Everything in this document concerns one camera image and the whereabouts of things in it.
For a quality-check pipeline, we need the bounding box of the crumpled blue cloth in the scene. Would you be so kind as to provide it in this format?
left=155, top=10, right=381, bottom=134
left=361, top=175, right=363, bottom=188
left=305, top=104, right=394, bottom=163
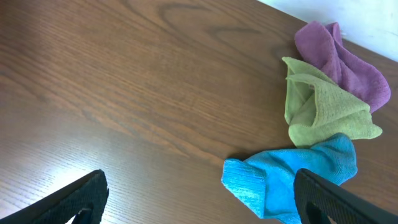
left=221, top=134, right=358, bottom=223

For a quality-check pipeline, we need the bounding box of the crumpled purple cloth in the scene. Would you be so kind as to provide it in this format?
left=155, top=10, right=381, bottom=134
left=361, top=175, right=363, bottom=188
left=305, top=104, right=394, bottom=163
left=294, top=21, right=391, bottom=113

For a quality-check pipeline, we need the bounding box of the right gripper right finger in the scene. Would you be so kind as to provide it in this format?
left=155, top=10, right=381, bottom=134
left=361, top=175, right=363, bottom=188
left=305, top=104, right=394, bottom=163
left=294, top=169, right=397, bottom=224

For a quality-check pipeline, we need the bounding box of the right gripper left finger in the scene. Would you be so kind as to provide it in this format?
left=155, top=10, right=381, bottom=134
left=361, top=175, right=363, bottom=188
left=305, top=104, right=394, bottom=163
left=1, top=169, right=109, bottom=224

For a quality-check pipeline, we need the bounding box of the crumpled olive green cloth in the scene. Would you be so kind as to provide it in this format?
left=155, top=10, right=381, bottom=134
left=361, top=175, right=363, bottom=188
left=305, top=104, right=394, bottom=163
left=282, top=57, right=382, bottom=147

